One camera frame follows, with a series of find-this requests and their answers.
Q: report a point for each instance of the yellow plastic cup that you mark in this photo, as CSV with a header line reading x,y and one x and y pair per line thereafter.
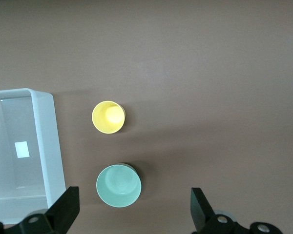
x,y
107,119

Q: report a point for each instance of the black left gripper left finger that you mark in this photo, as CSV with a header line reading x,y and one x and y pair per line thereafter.
x,y
63,209

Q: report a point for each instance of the mint green bowl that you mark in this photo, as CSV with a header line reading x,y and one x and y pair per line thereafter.
x,y
118,186

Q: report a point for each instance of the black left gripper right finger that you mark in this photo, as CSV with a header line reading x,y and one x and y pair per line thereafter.
x,y
201,212

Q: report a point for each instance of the white rectangular label sticker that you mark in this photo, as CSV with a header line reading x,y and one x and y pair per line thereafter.
x,y
22,149

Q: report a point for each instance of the white plastic bin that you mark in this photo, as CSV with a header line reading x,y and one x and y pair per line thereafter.
x,y
47,146

